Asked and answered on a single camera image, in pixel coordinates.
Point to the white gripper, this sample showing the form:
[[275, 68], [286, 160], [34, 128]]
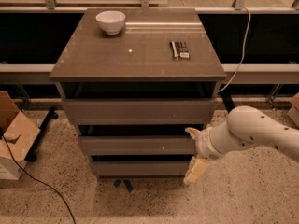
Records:
[[203, 144]]

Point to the grey bottom drawer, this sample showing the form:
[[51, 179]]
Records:
[[141, 168]]

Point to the grey drawer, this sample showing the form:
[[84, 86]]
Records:
[[137, 145], [132, 112], [141, 168]]

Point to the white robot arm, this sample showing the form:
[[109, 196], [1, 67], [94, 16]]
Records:
[[245, 127]]

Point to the grey middle drawer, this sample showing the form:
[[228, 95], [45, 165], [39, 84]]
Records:
[[137, 145]]

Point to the grey drawer cabinet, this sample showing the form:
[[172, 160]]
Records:
[[137, 64]]

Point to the grey top drawer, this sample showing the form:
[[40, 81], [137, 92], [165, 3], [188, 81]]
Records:
[[132, 112]]

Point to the open cardboard box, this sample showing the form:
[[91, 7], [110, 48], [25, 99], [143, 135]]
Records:
[[18, 134]]

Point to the black stand leg right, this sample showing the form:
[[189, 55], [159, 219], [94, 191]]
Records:
[[227, 100]]

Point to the black stand leg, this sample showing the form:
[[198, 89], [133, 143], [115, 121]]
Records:
[[52, 114], [227, 100]]

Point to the blue tape cross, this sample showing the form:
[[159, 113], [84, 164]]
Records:
[[127, 183]]

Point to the black marker pack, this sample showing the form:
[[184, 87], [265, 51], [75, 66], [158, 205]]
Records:
[[180, 50]]

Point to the cardboard box at right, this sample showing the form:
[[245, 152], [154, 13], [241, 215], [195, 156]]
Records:
[[293, 113]]

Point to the white ceramic bowl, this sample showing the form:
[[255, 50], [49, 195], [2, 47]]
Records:
[[111, 22]]

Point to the black stand leg left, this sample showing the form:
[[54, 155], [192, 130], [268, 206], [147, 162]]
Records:
[[52, 114]]

